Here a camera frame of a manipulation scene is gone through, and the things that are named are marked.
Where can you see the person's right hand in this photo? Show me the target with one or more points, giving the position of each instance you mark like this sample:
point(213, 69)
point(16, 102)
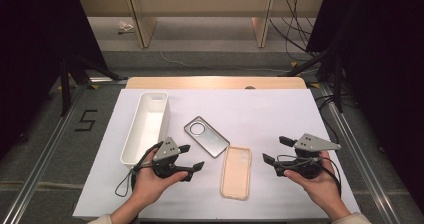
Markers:
point(323, 190)

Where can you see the person's left hand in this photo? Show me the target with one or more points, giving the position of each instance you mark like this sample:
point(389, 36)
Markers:
point(146, 184)

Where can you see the grey phone case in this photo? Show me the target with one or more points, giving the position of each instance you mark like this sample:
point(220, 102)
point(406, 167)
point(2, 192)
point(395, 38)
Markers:
point(210, 139)

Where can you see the white storage box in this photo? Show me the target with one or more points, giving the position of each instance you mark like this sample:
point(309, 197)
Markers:
point(146, 127)

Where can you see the beige phone case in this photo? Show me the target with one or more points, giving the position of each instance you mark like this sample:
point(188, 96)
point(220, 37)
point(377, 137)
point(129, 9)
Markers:
point(235, 174)

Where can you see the black tripod stand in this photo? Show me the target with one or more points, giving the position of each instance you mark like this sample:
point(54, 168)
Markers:
point(65, 84)
point(337, 84)

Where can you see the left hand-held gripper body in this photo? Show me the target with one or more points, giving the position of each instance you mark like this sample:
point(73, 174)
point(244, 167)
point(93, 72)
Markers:
point(166, 150)

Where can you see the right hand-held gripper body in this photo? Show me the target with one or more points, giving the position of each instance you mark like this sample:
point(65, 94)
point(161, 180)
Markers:
point(311, 143)

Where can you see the white table mat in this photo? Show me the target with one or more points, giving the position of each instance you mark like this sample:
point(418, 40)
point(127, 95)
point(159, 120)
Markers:
point(266, 117)

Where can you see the black curtain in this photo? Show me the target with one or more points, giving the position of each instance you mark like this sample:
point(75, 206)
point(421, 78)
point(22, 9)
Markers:
point(33, 50)
point(383, 67)

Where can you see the crumpled white paper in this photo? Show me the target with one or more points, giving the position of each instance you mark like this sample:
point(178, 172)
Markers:
point(125, 26)

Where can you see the beige wooden bench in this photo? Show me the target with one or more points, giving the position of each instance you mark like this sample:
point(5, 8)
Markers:
point(200, 4)

